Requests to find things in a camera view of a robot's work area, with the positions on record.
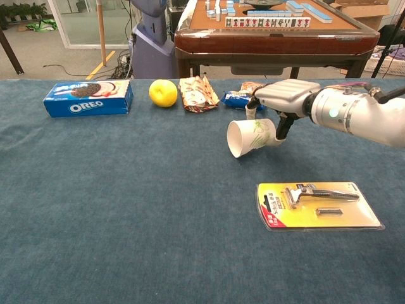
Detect small blue Oreo pack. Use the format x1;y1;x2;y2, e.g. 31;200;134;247
220;91;265;111

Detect potted green plants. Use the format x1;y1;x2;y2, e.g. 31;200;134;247
0;2;48;23

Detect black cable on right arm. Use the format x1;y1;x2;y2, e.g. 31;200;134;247
368;87;405;104

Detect row of face-up mahjong tiles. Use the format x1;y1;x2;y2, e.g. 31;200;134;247
225;16;311;29

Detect dark slanted table leg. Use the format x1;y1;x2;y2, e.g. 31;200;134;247
0;27;25;75

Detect pink cable on right arm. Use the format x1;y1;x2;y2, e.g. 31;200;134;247
327;81;377;92

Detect wooden pole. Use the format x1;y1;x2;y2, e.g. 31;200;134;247
96;0;108;67

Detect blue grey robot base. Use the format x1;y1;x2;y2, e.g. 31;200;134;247
128;0;177;79

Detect black tripod stand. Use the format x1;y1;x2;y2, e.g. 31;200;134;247
371;0;405;79

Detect black floor cable bundle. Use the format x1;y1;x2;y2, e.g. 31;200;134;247
110;50;134;79

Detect white red snack packet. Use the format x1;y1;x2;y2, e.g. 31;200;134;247
178;75;220;114

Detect blue felt table cloth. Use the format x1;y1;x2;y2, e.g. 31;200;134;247
0;78;405;304

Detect row of blue-backed mahjong tiles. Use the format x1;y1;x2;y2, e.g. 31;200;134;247
247;9;294;17

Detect yellow apple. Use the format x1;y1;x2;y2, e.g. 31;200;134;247
149;79;178;108

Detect white paper cup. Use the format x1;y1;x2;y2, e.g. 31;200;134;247
226;118;279;159

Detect yellow razor blister pack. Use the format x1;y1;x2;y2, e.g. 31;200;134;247
256;181;386;232

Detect long black floor cable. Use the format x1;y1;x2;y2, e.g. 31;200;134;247
42;64;111;79

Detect white plastic basket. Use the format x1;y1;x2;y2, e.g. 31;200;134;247
363;52;405;77

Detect diagonal row of blue-backed tiles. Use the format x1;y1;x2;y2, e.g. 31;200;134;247
302;2;333;23

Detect cardboard box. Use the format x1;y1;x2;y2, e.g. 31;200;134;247
328;0;393;31

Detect green bag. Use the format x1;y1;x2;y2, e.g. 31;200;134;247
25;18;58;32

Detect blue Oreo cookie box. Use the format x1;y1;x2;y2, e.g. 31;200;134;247
42;79;134;118

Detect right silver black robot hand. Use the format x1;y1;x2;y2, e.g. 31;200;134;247
245;79;322;147

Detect brown mahjong table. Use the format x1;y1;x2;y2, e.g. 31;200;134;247
173;0;380;79

